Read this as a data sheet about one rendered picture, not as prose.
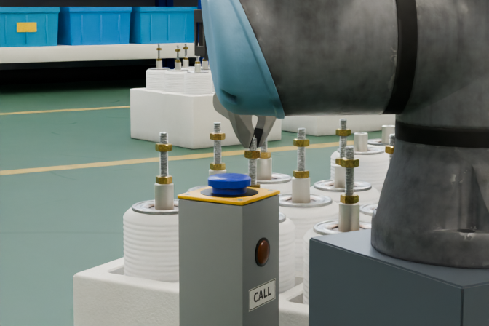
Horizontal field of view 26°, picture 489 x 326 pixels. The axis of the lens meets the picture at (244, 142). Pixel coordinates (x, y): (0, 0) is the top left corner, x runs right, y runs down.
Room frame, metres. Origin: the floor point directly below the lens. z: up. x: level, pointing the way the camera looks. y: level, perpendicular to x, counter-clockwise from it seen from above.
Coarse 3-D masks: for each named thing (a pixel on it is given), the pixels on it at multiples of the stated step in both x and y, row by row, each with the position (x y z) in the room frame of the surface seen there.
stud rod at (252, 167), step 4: (256, 140) 1.15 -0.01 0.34; (252, 144) 1.15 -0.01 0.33; (256, 144) 1.15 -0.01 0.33; (248, 148) 1.15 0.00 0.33; (252, 148) 1.15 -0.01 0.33; (256, 148) 1.15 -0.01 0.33; (248, 160) 1.15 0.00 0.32; (252, 160) 1.15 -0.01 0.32; (256, 160) 1.15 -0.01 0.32; (248, 164) 1.15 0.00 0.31; (252, 164) 1.15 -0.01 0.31; (248, 168) 1.15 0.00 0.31; (252, 168) 1.15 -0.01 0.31; (256, 168) 1.15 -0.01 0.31; (248, 172) 1.15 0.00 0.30; (252, 172) 1.15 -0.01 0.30; (252, 176) 1.15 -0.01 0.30; (256, 176) 1.15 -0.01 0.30; (252, 180) 1.15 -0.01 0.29; (252, 184) 1.15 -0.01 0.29; (256, 184) 1.15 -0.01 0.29
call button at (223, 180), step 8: (216, 176) 0.96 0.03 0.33; (224, 176) 0.96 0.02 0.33; (232, 176) 0.96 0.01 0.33; (240, 176) 0.96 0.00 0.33; (248, 176) 0.97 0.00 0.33; (208, 184) 0.96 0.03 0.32; (216, 184) 0.95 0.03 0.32; (224, 184) 0.95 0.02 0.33; (232, 184) 0.95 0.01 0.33; (240, 184) 0.95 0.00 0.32; (248, 184) 0.96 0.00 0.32; (216, 192) 0.96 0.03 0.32; (224, 192) 0.95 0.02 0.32; (232, 192) 0.95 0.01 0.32; (240, 192) 0.96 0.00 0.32
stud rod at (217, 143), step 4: (216, 124) 1.31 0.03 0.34; (220, 124) 1.32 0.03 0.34; (216, 128) 1.31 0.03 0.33; (220, 128) 1.31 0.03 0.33; (216, 132) 1.31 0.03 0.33; (220, 132) 1.31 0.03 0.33; (216, 140) 1.31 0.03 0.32; (220, 140) 1.31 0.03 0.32; (216, 144) 1.31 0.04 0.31; (220, 144) 1.31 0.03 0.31; (216, 148) 1.31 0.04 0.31; (220, 148) 1.31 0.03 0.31; (216, 152) 1.31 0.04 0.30; (220, 152) 1.31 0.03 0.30; (216, 156) 1.31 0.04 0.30; (220, 156) 1.32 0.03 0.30; (216, 160) 1.31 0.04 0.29; (220, 160) 1.31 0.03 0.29
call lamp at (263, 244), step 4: (264, 240) 0.95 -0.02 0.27; (260, 244) 0.94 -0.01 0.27; (264, 244) 0.95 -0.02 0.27; (268, 244) 0.95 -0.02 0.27; (260, 248) 0.94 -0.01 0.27; (264, 248) 0.95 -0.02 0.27; (268, 248) 0.95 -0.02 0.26; (260, 252) 0.94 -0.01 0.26; (264, 252) 0.95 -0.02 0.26; (268, 252) 0.95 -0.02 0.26; (260, 256) 0.94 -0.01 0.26; (264, 256) 0.95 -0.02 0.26; (268, 256) 0.95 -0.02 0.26; (260, 260) 0.94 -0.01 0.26; (264, 260) 0.95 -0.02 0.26
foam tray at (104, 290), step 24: (120, 264) 1.23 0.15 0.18; (96, 288) 1.17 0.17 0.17; (120, 288) 1.15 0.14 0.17; (144, 288) 1.13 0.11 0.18; (168, 288) 1.12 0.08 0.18; (96, 312) 1.17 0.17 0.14; (120, 312) 1.15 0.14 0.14; (144, 312) 1.13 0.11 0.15; (168, 312) 1.12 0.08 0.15; (288, 312) 1.04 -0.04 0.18
